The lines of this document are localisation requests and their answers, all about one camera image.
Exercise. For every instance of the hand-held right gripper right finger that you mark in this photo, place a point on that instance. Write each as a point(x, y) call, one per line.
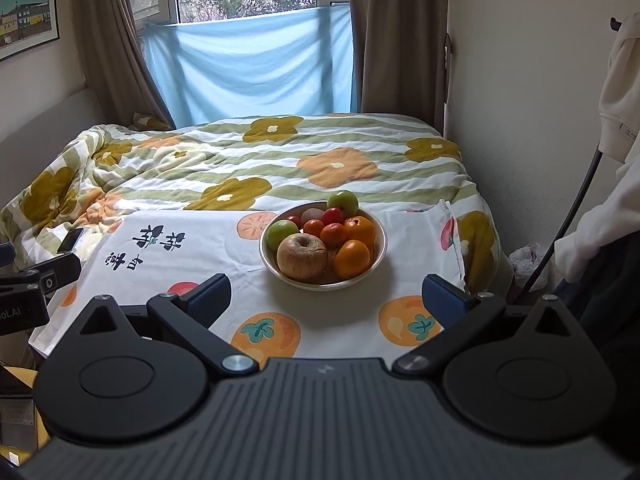
point(50, 275)

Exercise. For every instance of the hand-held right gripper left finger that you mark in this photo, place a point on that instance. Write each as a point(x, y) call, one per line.
point(6, 254)

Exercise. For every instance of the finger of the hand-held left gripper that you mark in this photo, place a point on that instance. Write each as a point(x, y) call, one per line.
point(212, 300)
point(445, 300)

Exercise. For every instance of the green apple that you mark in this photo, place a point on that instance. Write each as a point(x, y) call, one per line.
point(281, 234)
point(343, 202)

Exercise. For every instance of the large wrinkled apple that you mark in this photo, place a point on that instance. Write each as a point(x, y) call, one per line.
point(302, 258)

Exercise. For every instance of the large orange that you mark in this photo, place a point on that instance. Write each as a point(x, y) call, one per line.
point(352, 260)

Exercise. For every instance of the cream dish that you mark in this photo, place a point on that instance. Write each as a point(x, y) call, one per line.
point(320, 286)

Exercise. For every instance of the red cherry tomato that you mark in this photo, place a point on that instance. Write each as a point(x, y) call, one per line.
point(332, 216)
point(293, 221)

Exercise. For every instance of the small mandarin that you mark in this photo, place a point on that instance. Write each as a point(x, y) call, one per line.
point(314, 228)
point(333, 235)

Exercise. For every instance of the pale round fruit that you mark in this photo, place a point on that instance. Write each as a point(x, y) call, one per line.
point(312, 213)

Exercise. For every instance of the black smartphone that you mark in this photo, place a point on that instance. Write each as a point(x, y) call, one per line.
point(70, 241)

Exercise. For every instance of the white persimmon print cloth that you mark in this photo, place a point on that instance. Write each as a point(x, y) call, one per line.
point(200, 250)

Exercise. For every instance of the clear plastic bag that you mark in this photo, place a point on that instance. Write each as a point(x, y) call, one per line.
point(530, 262)

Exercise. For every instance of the yellow brown box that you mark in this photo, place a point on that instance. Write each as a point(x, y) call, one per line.
point(15, 412)

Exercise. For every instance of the medium mandarin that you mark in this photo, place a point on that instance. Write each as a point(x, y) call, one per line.
point(361, 230)

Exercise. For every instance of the floral striped quilt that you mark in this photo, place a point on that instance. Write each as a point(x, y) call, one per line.
point(210, 160)

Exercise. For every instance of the beige bed side panel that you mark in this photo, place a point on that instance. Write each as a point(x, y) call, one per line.
point(50, 120)

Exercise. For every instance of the dark cloth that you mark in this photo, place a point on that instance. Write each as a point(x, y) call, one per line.
point(610, 310)

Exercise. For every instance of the floral pillow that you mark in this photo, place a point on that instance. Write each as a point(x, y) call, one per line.
point(147, 121)

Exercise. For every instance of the brown curtain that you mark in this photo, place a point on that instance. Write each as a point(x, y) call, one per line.
point(115, 45)
point(400, 45)

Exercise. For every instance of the light blue cloth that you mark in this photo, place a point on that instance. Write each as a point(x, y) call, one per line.
point(250, 65)

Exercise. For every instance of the white hanging garment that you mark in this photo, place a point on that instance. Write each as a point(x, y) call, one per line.
point(622, 100)

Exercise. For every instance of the framed wall picture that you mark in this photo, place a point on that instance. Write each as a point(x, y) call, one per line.
point(25, 12)

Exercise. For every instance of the black wall hook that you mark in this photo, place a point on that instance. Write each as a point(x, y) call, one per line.
point(615, 22)

